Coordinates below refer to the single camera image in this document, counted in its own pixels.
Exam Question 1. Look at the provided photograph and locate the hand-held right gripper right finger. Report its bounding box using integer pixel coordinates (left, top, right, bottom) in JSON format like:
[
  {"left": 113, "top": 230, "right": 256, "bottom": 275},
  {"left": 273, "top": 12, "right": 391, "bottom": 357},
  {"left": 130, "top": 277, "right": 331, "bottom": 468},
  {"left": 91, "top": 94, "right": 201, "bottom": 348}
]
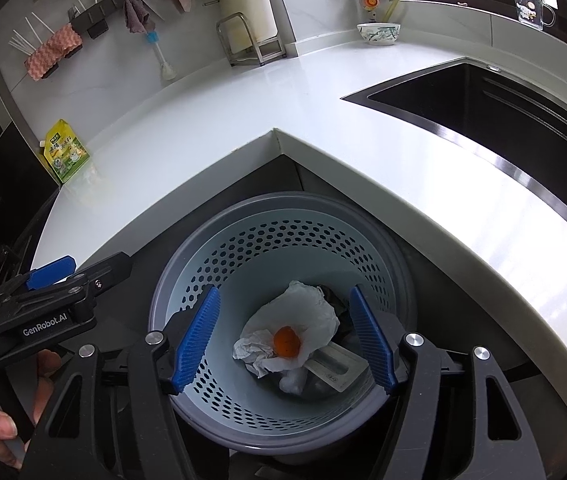
[{"left": 348, "top": 285, "right": 547, "bottom": 480}]

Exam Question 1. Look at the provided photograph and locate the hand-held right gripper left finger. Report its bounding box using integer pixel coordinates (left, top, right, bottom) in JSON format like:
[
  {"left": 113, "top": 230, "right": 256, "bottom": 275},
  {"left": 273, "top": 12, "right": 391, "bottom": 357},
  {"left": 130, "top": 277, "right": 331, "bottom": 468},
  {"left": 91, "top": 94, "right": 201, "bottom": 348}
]
[{"left": 23, "top": 285, "right": 222, "bottom": 480}]

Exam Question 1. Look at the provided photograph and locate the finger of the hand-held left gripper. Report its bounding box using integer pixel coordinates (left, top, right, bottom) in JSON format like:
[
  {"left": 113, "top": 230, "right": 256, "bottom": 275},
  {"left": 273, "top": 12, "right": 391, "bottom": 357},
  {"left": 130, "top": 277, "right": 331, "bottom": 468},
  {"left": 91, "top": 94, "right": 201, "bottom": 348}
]
[
  {"left": 68, "top": 252, "right": 132, "bottom": 292},
  {"left": 26, "top": 256, "right": 77, "bottom": 291}
]

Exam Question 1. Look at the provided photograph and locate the dark grey cloth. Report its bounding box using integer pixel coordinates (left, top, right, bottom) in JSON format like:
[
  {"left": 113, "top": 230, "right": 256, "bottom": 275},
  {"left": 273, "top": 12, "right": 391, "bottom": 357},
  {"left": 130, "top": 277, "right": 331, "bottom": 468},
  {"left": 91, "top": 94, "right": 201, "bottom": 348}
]
[{"left": 316, "top": 285, "right": 357, "bottom": 348}]

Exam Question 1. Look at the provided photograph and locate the clear plastic packet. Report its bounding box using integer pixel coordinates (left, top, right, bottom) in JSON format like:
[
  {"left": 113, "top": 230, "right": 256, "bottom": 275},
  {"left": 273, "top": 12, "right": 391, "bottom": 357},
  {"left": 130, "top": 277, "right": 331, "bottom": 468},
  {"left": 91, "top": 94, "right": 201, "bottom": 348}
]
[{"left": 308, "top": 345, "right": 369, "bottom": 393}]

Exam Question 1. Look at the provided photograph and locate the white tissue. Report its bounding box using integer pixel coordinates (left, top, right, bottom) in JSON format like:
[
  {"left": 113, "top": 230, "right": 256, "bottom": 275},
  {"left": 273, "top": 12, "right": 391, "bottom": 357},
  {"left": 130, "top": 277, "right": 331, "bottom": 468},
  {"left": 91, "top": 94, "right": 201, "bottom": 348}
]
[{"left": 233, "top": 329, "right": 276, "bottom": 378}]

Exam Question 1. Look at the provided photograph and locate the white paper towel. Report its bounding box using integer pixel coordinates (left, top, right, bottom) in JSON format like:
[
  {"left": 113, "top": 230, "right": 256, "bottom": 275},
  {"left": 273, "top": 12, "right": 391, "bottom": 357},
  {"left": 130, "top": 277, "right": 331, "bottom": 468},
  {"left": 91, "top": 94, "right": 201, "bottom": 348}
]
[{"left": 242, "top": 280, "right": 341, "bottom": 373}]

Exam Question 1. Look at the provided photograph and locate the grey perforated wastebasket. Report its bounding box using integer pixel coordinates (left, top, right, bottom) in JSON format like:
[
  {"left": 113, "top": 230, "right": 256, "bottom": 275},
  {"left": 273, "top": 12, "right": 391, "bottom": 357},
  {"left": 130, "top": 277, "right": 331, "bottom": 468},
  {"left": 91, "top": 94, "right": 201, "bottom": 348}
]
[{"left": 148, "top": 192, "right": 420, "bottom": 456}]

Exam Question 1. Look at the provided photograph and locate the black kitchen appliance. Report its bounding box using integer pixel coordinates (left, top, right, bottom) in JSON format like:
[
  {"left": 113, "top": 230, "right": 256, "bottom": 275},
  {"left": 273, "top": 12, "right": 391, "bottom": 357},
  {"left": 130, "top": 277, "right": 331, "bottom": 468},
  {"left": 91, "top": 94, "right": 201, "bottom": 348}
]
[{"left": 0, "top": 67, "right": 61, "bottom": 281}]

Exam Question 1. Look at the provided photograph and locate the yellow green seasoning pouch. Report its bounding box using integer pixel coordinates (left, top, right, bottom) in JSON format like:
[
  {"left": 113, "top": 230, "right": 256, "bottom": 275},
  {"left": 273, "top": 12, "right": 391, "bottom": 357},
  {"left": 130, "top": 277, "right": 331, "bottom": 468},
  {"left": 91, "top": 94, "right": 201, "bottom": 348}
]
[{"left": 39, "top": 119, "right": 91, "bottom": 184}]

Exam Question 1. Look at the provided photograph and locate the white bottle brush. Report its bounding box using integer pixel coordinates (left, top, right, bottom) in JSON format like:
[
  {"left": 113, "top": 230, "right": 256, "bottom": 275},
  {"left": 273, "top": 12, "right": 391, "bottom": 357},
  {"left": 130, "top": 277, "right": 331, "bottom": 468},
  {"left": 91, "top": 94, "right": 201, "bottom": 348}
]
[{"left": 146, "top": 30, "right": 178, "bottom": 82}]

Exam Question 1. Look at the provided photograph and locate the pink wavy dishcloth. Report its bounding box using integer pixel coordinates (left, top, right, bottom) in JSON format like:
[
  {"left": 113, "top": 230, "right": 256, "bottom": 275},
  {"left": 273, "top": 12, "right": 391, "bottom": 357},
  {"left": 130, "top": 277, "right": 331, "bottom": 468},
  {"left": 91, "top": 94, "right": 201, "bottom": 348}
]
[{"left": 24, "top": 24, "right": 84, "bottom": 81}]

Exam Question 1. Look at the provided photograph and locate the bundle of white sticks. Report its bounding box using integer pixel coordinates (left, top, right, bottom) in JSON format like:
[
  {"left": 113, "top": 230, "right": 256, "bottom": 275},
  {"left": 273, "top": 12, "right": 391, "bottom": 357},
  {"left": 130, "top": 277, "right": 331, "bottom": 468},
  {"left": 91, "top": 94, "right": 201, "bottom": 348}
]
[{"left": 8, "top": 12, "right": 54, "bottom": 56}]

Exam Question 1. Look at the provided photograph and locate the grey hanging cloth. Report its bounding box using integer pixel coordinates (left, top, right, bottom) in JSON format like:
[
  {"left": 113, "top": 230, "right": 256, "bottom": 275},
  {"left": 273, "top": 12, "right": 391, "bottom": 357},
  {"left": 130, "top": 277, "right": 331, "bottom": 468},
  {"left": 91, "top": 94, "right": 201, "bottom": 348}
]
[{"left": 123, "top": 0, "right": 156, "bottom": 35}]

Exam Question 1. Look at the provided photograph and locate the black sink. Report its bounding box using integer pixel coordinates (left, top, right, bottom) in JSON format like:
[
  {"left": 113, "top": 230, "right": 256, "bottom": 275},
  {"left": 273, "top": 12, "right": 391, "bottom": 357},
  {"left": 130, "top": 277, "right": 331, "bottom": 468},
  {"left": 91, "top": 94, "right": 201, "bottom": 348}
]
[{"left": 341, "top": 57, "right": 567, "bottom": 201}]

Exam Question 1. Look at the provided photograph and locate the metal cutting board rack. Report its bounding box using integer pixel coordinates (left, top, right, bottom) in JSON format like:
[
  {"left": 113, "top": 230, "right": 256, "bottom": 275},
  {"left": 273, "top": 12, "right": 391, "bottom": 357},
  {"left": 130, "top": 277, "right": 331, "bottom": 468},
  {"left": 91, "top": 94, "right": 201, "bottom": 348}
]
[{"left": 216, "top": 11, "right": 287, "bottom": 67}]

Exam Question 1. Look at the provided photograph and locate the white cutting board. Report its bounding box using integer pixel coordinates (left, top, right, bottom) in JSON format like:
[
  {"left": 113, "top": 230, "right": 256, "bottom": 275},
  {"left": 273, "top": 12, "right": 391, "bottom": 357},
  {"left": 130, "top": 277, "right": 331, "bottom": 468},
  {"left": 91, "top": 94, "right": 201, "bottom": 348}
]
[{"left": 212, "top": 0, "right": 297, "bottom": 56}]

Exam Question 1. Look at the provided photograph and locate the white patterned bowl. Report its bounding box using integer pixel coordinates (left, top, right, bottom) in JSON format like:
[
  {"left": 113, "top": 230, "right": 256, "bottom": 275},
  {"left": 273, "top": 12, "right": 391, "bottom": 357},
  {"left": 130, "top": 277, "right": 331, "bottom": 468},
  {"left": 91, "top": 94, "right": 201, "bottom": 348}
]
[{"left": 356, "top": 22, "right": 401, "bottom": 47}]

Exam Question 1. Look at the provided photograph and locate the clear cartoon mug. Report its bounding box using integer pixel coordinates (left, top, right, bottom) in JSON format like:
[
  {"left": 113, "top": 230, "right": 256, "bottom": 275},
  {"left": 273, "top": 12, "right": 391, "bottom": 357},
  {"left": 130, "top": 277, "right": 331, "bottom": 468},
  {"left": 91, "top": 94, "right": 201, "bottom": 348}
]
[{"left": 513, "top": 0, "right": 557, "bottom": 28}]

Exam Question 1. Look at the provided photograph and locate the black wall rail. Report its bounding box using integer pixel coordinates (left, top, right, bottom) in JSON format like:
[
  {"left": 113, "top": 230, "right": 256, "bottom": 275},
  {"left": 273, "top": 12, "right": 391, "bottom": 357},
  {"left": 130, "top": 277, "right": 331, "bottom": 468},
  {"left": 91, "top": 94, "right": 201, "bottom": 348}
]
[{"left": 70, "top": 0, "right": 209, "bottom": 40}]

